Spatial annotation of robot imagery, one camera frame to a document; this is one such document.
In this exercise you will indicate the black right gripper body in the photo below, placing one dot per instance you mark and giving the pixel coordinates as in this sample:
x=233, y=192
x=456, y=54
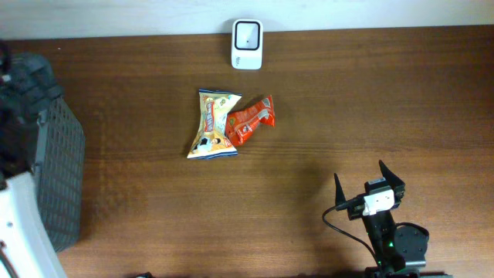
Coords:
x=355, y=211

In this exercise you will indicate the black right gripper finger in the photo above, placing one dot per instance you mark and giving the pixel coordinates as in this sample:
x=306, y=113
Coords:
x=339, y=194
x=393, y=180

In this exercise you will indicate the red snack packet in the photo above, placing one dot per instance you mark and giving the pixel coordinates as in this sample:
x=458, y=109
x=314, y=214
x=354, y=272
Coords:
x=240, y=125

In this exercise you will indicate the yellow wet wipes pack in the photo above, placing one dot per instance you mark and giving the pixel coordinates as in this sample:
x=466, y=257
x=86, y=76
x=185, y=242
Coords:
x=211, y=140

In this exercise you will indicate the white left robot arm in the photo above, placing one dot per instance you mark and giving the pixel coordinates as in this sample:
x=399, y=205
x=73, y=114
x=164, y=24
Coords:
x=28, y=87

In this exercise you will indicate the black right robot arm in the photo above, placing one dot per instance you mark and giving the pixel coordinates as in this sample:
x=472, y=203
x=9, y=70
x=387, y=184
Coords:
x=397, y=248

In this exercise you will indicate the white barcode scanner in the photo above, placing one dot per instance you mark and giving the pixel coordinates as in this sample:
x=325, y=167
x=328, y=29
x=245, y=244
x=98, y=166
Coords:
x=247, y=44

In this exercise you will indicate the grey plastic mesh basket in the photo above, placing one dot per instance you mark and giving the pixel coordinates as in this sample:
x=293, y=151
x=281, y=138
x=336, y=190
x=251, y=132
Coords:
x=58, y=170

